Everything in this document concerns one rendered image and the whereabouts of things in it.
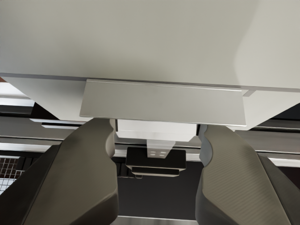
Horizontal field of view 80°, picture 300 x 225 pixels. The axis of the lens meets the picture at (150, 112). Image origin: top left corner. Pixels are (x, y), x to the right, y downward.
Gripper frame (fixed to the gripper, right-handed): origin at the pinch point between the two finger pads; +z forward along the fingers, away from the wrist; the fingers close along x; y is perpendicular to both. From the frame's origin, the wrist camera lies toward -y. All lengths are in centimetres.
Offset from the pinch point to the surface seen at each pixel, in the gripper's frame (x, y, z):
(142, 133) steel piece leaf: -1.3, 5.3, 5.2
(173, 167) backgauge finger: 4.3, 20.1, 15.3
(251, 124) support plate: 8.2, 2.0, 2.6
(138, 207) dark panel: -3, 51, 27
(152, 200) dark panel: 1, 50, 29
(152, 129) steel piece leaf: -0.3, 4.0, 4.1
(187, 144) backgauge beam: 8.2, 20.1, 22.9
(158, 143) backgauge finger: 0.6, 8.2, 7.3
